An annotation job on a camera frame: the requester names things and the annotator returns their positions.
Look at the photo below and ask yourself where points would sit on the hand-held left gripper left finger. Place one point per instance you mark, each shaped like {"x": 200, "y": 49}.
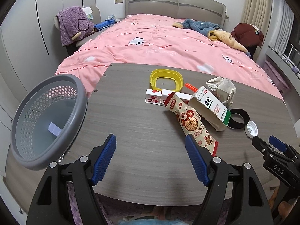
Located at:
{"x": 105, "y": 159}

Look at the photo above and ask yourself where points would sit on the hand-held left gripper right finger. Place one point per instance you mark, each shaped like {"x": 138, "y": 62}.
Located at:
{"x": 195, "y": 161}

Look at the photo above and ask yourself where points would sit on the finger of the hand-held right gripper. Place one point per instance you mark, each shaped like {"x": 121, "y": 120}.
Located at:
{"x": 277, "y": 144}
{"x": 261, "y": 145}

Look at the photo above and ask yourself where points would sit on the red and white snack wrapper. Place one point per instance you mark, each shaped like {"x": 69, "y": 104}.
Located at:
{"x": 189, "y": 121}

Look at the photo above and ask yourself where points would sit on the white and green milk carton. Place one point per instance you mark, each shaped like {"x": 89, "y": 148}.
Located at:
{"x": 211, "y": 103}

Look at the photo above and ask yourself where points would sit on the white paper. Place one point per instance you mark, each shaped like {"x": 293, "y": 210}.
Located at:
{"x": 222, "y": 86}

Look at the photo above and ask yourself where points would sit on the red white box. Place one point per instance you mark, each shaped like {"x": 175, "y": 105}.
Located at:
{"x": 165, "y": 94}

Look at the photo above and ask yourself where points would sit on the red hearts playing card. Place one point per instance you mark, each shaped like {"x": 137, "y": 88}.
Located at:
{"x": 152, "y": 96}

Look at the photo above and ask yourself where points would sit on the grey perforated plastic wastebasket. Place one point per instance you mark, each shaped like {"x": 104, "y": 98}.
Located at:
{"x": 35, "y": 112}

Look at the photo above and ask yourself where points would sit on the white bottle cap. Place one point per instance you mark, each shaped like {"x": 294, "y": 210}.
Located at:
{"x": 251, "y": 129}

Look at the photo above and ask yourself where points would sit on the lavender cardboard box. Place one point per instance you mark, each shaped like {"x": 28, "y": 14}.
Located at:
{"x": 54, "y": 129}

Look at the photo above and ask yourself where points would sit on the orange plastic clip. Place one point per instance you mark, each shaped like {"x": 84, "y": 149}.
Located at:
{"x": 191, "y": 87}

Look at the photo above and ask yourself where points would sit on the dark red jacket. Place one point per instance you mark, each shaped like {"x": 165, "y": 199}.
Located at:
{"x": 246, "y": 34}

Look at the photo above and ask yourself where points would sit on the yellow fleece cloth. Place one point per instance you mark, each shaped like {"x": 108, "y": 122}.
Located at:
{"x": 225, "y": 37}

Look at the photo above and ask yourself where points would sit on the grey white curtain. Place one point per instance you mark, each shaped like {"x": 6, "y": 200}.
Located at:
{"x": 282, "y": 28}

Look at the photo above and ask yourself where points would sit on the beige chair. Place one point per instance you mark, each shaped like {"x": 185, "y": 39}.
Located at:
{"x": 90, "y": 37}

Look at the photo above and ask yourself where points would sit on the pink printed blanket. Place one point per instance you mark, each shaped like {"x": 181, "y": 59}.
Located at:
{"x": 164, "y": 42}

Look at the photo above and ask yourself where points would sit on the blue plastic box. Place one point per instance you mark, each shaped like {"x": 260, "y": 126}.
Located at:
{"x": 103, "y": 25}

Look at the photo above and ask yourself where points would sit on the purple fluffy robe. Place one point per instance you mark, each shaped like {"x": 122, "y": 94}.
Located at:
{"x": 72, "y": 25}

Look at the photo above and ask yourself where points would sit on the small light blue packet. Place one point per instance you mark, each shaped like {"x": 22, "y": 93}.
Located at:
{"x": 111, "y": 17}

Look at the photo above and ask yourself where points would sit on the beige curtain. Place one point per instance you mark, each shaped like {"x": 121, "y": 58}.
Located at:
{"x": 256, "y": 2}

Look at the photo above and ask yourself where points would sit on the white wardrobe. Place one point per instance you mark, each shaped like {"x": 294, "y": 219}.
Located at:
{"x": 23, "y": 39}

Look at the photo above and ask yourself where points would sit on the white patterned cloth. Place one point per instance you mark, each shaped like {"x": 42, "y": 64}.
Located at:
{"x": 89, "y": 13}

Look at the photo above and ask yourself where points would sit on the grey padded headboard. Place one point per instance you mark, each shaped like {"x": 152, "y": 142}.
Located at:
{"x": 175, "y": 2}

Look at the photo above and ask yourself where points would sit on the gold wall switch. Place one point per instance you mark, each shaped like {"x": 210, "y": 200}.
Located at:
{"x": 118, "y": 1}

